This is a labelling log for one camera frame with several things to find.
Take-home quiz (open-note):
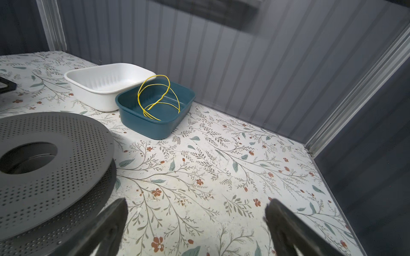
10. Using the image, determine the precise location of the teal plastic bin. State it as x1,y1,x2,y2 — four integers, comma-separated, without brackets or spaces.
115,75,195,140

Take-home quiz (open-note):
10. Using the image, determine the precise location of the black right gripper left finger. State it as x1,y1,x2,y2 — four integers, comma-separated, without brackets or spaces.
51,198,128,256

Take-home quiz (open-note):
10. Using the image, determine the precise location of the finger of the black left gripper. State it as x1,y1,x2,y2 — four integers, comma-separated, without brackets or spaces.
0,77,17,94

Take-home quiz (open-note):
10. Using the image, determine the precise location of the white plastic bin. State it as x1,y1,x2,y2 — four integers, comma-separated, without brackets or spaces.
64,63,155,112

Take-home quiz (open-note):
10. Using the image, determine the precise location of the grey foam spool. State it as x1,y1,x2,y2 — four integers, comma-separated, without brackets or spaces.
1,112,116,256

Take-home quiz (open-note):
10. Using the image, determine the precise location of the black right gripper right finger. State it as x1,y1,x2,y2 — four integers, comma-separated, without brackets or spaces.
264,199,342,256

